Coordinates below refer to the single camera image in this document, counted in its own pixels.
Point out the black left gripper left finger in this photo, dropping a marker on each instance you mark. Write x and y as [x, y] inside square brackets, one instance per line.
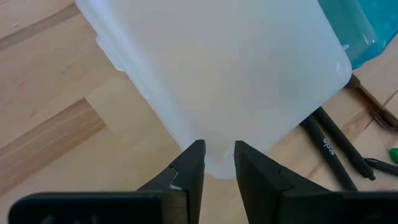
[186, 174]

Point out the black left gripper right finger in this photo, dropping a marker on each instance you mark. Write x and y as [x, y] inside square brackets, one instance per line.
[258, 186]

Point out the translucent white supply box base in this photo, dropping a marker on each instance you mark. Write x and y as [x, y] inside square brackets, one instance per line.
[233, 77]

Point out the teal plastic supply box lid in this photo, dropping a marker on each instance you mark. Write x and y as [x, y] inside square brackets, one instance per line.
[367, 25]

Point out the black pen with white print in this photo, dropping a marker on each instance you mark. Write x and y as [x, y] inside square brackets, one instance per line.
[326, 149]

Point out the translucent purple pen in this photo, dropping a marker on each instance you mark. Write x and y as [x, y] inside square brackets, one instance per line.
[370, 104]

